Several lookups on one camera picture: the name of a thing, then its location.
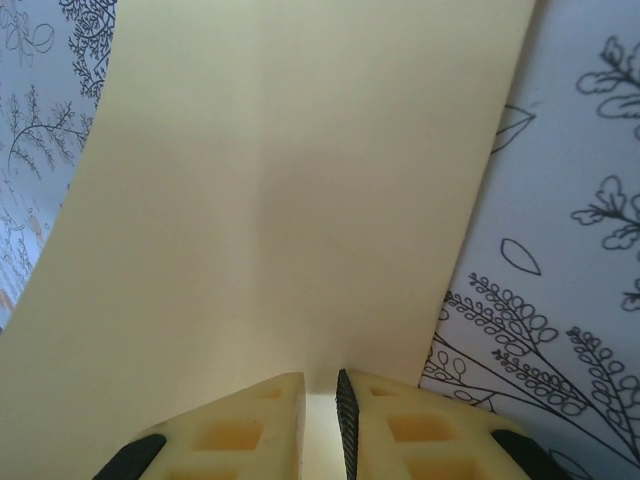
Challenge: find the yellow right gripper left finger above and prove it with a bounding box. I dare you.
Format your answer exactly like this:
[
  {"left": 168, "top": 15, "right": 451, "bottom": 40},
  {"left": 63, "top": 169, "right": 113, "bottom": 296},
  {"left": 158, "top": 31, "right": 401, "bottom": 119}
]
[{"left": 97, "top": 370, "right": 307, "bottom": 480}]

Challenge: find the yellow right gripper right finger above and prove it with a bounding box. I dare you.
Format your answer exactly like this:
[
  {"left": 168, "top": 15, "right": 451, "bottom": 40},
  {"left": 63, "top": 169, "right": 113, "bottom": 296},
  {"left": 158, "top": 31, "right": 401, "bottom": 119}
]
[{"left": 335, "top": 369, "right": 561, "bottom": 480}]

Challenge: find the yellow cloth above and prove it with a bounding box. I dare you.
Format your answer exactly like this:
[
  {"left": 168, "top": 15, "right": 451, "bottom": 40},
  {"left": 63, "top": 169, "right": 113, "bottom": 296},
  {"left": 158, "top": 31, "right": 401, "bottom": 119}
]
[{"left": 0, "top": 0, "right": 551, "bottom": 480}]

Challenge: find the floral patterned table cover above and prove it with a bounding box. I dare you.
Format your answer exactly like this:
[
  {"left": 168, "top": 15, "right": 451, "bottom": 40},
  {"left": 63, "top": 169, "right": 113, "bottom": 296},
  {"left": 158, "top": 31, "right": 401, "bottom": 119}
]
[{"left": 0, "top": 0, "right": 640, "bottom": 480}]

